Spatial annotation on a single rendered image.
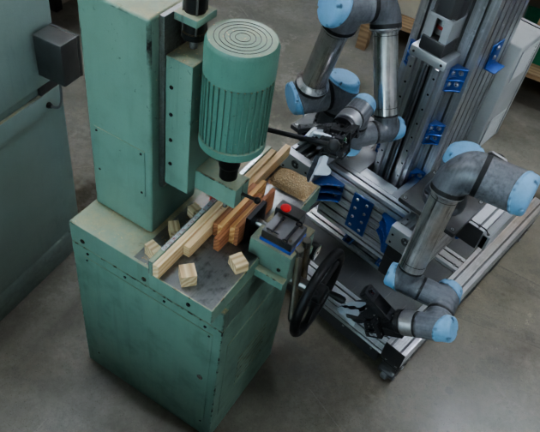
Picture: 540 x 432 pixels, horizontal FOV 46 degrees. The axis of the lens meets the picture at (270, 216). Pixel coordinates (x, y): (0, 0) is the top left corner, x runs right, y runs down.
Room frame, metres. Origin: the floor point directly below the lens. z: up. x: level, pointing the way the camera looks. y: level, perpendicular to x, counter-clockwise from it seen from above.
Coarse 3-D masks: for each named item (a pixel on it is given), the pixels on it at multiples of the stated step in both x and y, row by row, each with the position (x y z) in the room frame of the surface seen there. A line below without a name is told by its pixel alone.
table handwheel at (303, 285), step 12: (336, 252) 1.18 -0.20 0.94; (324, 264) 1.12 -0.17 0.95; (336, 264) 1.22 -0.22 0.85; (312, 276) 1.09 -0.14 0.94; (336, 276) 1.24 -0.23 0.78; (300, 288) 1.14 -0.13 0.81; (312, 288) 1.06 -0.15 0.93; (324, 288) 1.13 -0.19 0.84; (300, 300) 1.03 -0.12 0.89; (312, 300) 1.11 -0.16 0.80; (324, 300) 1.13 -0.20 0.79; (300, 312) 1.01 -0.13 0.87; (312, 312) 1.11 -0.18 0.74; (300, 324) 1.09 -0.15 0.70
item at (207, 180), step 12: (204, 168) 1.29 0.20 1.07; (216, 168) 1.30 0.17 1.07; (204, 180) 1.26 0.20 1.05; (216, 180) 1.25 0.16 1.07; (240, 180) 1.27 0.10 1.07; (204, 192) 1.26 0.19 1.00; (216, 192) 1.25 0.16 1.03; (228, 192) 1.23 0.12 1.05; (240, 192) 1.25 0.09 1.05; (228, 204) 1.23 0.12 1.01
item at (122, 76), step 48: (96, 0) 1.31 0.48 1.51; (144, 0) 1.33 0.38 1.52; (96, 48) 1.31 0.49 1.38; (144, 48) 1.25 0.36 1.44; (96, 96) 1.32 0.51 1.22; (144, 96) 1.25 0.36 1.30; (96, 144) 1.32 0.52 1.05; (144, 144) 1.26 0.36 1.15; (144, 192) 1.25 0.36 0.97; (192, 192) 1.43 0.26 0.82
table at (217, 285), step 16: (272, 208) 1.35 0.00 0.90; (304, 208) 1.40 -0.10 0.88; (208, 240) 1.18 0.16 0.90; (192, 256) 1.11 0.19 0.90; (208, 256) 1.12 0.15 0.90; (224, 256) 1.13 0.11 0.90; (176, 272) 1.05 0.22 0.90; (208, 272) 1.07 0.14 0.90; (224, 272) 1.08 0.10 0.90; (256, 272) 1.13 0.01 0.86; (272, 272) 1.13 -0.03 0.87; (160, 288) 1.01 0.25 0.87; (176, 288) 0.99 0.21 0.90; (192, 288) 1.00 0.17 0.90; (208, 288) 1.01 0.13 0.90; (224, 288) 1.02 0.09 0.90; (240, 288) 1.07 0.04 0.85; (192, 304) 0.97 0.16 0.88; (208, 304) 0.96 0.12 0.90; (224, 304) 1.00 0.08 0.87; (208, 320) 0.94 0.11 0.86
